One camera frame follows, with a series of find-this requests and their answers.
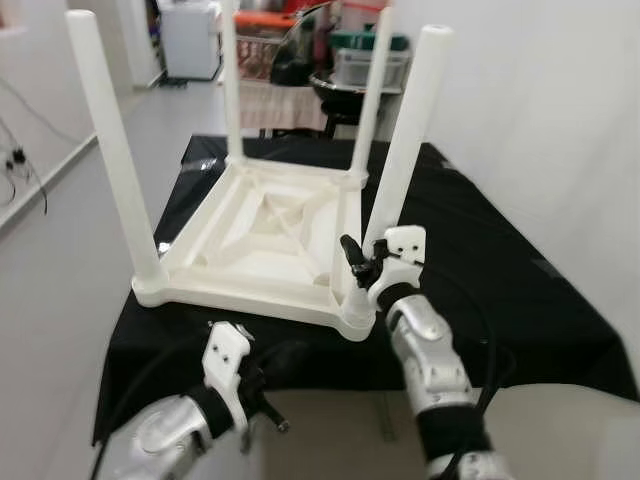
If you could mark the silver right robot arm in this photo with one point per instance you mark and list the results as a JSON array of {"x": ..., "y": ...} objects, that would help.
[{"x": 430, "y": 360}]

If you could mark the white plastic children table top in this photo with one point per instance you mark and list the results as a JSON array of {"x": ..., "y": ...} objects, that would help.
[{"x": 250, "y": 230}]

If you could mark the clear tape patch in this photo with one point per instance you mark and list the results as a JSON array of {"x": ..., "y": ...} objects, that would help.
[
  {"x": 165, "y": 247},
  {"x": 545, "y": 265}
]

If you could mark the box with orange lid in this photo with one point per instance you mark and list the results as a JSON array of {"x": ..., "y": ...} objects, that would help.
[{"x": 260, "y": 50}]

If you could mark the table with beige cloth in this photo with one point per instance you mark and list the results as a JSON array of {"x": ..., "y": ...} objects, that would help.
[{"x": 280, "y": 105}]

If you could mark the clear container with green lid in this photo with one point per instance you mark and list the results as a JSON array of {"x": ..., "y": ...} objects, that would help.
[{"x": 345, "y": 65}]

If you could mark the clear plastic wrap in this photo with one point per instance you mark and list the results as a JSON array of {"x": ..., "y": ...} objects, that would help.
[{"x": 200, "y": 160}]

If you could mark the white fridge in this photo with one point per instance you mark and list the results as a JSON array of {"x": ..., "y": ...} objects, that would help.
[{"x": 190, "y": 40}]

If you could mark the black bag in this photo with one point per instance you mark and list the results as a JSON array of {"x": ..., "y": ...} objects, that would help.
[{"x": 295, "y": 60}]

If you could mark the black tablecloth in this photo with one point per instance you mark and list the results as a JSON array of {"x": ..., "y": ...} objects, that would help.
[{"x": 500, "y": 250}]

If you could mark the black metal table frame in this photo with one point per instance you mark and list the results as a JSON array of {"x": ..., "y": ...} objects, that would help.
[{"x": 385, "y": 418}]

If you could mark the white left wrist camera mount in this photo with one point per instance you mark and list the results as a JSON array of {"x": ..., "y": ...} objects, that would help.
[{"x": 225, "y": 360}]

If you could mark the black round floor base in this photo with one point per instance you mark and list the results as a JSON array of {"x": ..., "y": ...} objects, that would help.
[{"x": 175, "y": 83}]

